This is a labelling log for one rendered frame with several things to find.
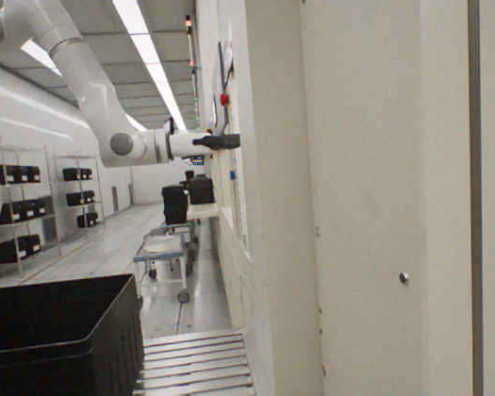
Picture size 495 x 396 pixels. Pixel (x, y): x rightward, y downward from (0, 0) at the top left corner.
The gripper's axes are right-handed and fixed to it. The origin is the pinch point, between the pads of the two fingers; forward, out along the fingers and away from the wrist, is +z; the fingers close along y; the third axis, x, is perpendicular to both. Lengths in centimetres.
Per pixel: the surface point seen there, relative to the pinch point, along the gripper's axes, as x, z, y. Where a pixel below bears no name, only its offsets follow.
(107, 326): -27, -23, 39
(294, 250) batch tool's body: -16, 0, 54
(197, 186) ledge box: -20, -14, -261
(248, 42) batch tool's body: 4, -3, 54
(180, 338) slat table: -42.8, -16.3, 14.0
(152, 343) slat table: -43, -22, 14
